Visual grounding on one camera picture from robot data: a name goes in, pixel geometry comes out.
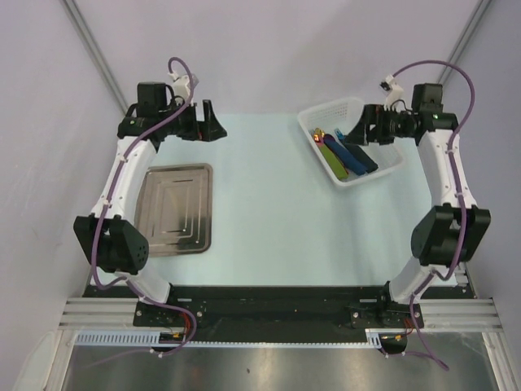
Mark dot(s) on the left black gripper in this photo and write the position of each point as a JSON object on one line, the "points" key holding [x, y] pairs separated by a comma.
{"points": [[207, 130]]}

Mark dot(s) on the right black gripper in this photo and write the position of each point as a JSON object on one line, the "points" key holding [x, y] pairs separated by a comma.
{"points": [[372, 115]]}

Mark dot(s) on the green paper napkin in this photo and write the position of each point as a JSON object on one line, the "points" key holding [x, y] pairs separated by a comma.
{"points": [[334, 163]]}

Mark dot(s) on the iridescent spoon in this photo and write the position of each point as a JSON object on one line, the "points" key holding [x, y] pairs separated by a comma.
{"points": [[318, 137]]}

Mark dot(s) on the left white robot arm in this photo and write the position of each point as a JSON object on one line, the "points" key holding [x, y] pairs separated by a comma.
{"points": [[116, 251]]}

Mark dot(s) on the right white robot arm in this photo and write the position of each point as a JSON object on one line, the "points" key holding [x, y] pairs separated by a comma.
{"points": [[452, 229]]}

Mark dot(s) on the black utensil sleeve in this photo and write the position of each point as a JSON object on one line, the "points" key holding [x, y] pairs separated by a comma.
{"points": [[362, 157]]}

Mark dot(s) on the white plastic basket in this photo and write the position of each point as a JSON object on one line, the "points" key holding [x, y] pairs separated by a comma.
{"points": [[326, 125]]}

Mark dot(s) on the blue utensil sleeve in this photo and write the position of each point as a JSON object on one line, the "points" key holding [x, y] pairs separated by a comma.
{"points": [[348, 160]]}

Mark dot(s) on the metal tray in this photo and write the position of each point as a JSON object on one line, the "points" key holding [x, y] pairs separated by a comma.
{"points": [[174, 210]]}

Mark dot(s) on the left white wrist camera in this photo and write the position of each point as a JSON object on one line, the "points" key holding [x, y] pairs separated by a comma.
{"points": [[183, 86]]}

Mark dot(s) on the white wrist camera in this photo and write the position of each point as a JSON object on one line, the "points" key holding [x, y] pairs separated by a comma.
{"points": [[392, 90], [183, 86]]}

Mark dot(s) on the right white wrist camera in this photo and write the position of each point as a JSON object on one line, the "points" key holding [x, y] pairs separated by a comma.
{"points": [[392, 90]]}

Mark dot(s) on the aluminium frame post right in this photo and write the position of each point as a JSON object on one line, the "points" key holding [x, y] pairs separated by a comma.
{"points": [[470, 29]]}

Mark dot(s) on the aluminium frame post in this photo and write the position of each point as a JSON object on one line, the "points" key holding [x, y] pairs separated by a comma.
{"points": [[94, 51], [470, 29]]}

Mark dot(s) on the aluminium frame post left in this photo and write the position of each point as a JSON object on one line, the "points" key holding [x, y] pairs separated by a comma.
{"points": [[94, 51]]}

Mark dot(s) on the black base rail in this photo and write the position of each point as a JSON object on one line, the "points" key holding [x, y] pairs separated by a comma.
{"points": [[291, 315]]}

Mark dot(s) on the aluminium front rail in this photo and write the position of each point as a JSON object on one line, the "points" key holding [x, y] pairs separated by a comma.
{"points": [[449, 315]]}

